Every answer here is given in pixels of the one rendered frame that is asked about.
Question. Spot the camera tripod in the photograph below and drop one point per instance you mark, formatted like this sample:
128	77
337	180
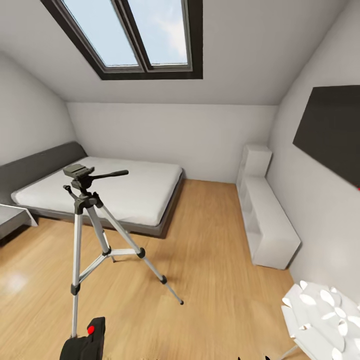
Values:
82	180

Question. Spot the bed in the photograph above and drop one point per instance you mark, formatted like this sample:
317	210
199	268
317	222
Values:
140	201

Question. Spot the wall mounted tv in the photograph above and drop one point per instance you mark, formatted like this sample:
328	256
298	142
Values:
330	130

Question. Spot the nightstand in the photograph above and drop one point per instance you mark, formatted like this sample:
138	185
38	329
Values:
12	217

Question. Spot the fixed window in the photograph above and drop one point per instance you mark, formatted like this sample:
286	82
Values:
135	39

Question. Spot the digital camera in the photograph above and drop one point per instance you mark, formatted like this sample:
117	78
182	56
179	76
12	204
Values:
88	347

